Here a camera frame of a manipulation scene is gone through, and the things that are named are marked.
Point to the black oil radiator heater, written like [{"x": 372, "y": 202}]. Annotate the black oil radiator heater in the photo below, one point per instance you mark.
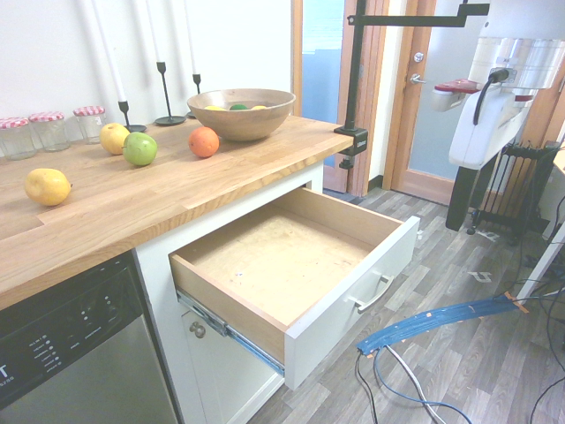
[{"x": 507, "y": 190}]

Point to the black stand leg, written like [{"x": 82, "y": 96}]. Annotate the black stand leg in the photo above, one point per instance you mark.
[{"x": 461, "y": 199}]

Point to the tall black candlestick holder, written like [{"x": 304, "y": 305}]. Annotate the tall black candlestick holder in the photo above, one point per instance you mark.
[{"x": 166, "y": 97}]

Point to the yellow fruit in bowl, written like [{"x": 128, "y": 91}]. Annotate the yellow fruit in bowl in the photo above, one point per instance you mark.
[{"x": 214, "y": 108}]

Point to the pale orange fruit in bowl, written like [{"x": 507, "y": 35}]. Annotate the pale orange fruit in bowl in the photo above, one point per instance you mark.
[{"x": 259, "y": 107}]

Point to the wooden bowl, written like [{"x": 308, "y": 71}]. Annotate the wooden bowl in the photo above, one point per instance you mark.
[{"x": 240, "y": 123}]

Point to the white taper candle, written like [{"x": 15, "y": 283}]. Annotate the white taper candle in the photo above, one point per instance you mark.
[
  {"x": 155, "y": 31},
  {"x": 190, "y": 40},
  {"x": 110, "y": 57}
]

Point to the wooden framed glass sidelight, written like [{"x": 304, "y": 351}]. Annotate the wooden framed glass sidelight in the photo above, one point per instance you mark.
[{"x": 322, "y": 79}]

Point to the stainless steel dishwasher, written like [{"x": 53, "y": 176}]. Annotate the stainless steel dishwasher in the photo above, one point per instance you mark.
[{"x": 88, "y": 375}]

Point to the black clamp camera stand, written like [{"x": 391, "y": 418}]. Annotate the black clamp camera stand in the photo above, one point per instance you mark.
[{"x": 354, "y": 88}]

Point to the metal drawer slide rail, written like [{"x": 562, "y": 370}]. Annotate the metal drawer slide rail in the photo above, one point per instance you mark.
[{"x": 212, "y": 314}]

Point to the yellow apple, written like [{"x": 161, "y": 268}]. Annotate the yellow apple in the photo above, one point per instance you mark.
[{"x": 112, "y": 138}]

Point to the yellow lemon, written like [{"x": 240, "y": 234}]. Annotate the yellow lemon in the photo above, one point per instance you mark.
[{"x": 46, "y": 187}]

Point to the green apple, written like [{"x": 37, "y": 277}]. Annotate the green apple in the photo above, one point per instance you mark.
[{"x": 140, "y": 149}]

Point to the round metal cabinet knob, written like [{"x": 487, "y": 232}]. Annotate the round metal cabinet knob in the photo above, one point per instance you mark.
[{"x": 197, "y": 329}]

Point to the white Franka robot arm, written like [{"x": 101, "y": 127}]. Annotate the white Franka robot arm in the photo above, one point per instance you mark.
[{"x": 490, "y": 132}]

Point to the white kitchen cabinet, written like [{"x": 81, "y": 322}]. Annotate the white kitchen cabinet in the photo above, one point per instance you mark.
[{"x": 154, "y": 287}]

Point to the short black candlestick holder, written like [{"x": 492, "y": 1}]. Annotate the short black candlestick holder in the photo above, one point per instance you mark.
[{"x": 125, "y": 112}]

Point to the white floor tape mark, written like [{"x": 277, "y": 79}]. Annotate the white floor tape mark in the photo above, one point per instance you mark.
[
  {"x": 482, "y": 276},
  {"x": 490, "y": 235}
]

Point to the white housing with red trim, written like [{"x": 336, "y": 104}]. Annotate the white housing with red trim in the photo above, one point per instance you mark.
[{"x": 448, "y": 99}]

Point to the wooden door with frosted glass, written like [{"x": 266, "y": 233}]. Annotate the wooden door with frosted glass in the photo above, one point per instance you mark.
[{"x": 426, "y": 146}]

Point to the silver deadbolt lock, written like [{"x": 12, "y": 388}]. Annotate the silver deadbolt lock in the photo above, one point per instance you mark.
[{"x": 419, "y": 56}]

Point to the green fruit in bowl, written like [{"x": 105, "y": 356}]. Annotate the green fruit in bowl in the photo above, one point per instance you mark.
[{"x": 238, "y": 107}]

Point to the white drawer with wooden interior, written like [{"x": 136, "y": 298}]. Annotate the white drawer with wooden interior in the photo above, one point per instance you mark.
[{"x": 273, "y": 265}]

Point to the glass jar red checkered lid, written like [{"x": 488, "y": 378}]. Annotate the glass jar red checkered lid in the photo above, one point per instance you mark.
[
  {"x": 90, "y": 126},
  {"x": 49, "y": 132},
  {"x": 17, "y": 139}
]

